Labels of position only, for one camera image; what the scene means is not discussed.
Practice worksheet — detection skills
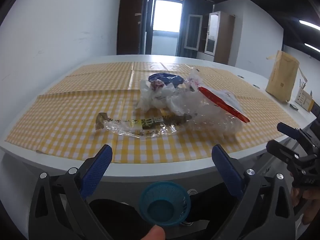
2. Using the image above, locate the yellow checked tablecloth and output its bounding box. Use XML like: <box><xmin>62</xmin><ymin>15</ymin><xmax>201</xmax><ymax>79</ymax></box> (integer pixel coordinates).
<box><xmin>5</xmin><ymin>61</ymin><xmax>300</xmax><ymax>163</ymax></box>

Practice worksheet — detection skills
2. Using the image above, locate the cardboard pen holder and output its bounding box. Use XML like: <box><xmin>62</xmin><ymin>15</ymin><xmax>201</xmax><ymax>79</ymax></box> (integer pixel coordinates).
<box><xmin>294</xmin><ymin>79</ymin><xmax>315</xmax><ymax>112</ymax></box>

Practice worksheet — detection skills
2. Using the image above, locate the brown paper bag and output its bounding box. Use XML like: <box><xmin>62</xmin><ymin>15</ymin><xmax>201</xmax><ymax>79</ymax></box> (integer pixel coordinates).
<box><xmin>265</xmin><ymin>50</ymin><xmax>300</xmax><ymax>103</ymax></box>

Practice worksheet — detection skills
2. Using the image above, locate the red white plastic packet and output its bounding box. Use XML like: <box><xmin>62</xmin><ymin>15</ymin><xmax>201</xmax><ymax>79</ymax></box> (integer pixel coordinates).
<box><xmin>187</xmin><ymin>67</ymin><xmax>250</xmax><ymax>123</ymax></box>

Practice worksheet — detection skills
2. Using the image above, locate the clear bubble wrap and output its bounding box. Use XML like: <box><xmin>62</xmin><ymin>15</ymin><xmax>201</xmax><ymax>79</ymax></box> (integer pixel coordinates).
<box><xmin>172</xmin><ymin>90</ymin><xmax>244</xmax><ymax>133</ymax></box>

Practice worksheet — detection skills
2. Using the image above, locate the white plastic bag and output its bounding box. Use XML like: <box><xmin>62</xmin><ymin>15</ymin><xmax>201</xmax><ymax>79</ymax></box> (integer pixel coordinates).
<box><xmin>137</xmin><ymin>79</ymin><xmax>187</xmax><ymax>113</ymax></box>

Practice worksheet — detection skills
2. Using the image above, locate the person's left hand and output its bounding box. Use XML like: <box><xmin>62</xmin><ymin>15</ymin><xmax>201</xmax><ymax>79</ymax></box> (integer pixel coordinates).
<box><xmin>146</xmin><ymin>225</ymin><xmax>166</xmax><ymax>240</ymax></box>

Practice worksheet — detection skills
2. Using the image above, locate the dark brown wardrobe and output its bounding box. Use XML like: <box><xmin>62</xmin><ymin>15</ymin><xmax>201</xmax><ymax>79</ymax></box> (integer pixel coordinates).
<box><xmin>117</xmin><ymin>0</ymin><xmax>148</xmax><ymax>55</ymax></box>

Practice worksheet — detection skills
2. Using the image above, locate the glass door cabinet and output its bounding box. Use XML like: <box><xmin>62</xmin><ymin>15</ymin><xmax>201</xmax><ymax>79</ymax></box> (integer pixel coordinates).
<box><xmin>184</xmin><ymin>11</ymin><xmax>235</xmax><ymax>65</ymax></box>

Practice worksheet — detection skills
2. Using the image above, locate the white table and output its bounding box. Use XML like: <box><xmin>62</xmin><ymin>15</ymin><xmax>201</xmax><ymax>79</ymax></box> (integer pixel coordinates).
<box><xmin>0</xmin><ymin>54</ymin><xmax>320</xmax><ymax>205</ymax></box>

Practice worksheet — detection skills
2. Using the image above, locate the blue plastic mesh basket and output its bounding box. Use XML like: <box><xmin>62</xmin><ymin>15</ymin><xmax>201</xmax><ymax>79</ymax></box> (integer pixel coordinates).
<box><xmin>139</xmin><ymin>181</ymin><xmax>191</xmax><ymax>227</ymax></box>

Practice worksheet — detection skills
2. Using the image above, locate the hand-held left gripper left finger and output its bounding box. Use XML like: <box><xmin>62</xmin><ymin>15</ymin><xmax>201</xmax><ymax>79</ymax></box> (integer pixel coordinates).
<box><xmin>28</xmin><ymin>144</ymin><xmax>113</xmax><ymax>240</ymax></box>

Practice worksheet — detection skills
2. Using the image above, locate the blue paper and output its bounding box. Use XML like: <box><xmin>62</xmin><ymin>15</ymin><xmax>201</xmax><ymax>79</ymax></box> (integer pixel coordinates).
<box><xmin>148</xmin><ymin>72</ymin><xmax>185</xmax><ymax>88</ymax></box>

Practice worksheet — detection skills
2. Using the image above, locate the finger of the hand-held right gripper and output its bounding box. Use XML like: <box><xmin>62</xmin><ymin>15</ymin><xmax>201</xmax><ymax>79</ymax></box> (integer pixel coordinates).
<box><xmin>266</xmin><ymin>140</ymin><xmax>299</xmax><ymax>167</ymax></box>
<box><xmin>277</xmin><ymin>122</ymin><xmax>304</xmax><ymax>143</ymax></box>

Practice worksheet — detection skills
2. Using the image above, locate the person's right hand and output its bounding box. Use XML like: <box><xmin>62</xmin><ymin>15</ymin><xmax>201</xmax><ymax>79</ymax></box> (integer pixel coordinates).
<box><xmin>290</xmin><ymin>182</ymin><xmax>320</xmax><ymax>224</ymax></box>

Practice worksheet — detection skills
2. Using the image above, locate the glass balcony door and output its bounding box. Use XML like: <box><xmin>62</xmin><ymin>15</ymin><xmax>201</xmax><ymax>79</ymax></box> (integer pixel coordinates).
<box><xmin>146</xmin><ymin>0</ymin><xmax>185</xmax><ymax>57</ymax></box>

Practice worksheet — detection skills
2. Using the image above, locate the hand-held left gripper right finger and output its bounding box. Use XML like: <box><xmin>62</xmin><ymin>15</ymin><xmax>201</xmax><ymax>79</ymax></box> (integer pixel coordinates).
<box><xmin>211</xmin><ymin>144</ymin><xmax>297</xmax><ymax>240</ymax></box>

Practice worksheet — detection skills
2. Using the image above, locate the ceiling light strip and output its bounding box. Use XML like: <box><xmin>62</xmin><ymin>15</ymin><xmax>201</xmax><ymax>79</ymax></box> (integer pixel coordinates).
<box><xmin>304</xmin><ymin>42</ymin><xmax>320</xmax><ymax>52</ymax></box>
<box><xmin>299</xmin><ymin>19</ymin><xmax>320</xmax><ymax>32</ymax></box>

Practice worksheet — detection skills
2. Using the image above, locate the clear printed food wrapper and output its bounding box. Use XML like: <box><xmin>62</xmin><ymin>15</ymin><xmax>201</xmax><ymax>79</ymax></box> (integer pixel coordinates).
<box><xmin>96</xmin><ymin>112</ymin><xmax>193</xmax><ymax>138</ymax></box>

